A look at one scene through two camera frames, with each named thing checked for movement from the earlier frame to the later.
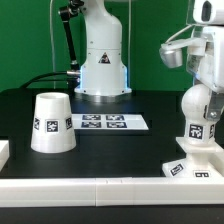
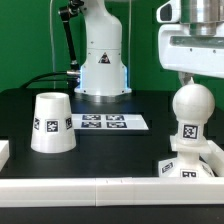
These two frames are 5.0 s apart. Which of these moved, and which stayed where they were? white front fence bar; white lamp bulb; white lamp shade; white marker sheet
Moved: white lamp bulb
Stayed: white front fence bar; white lamp shade; white marker sheet
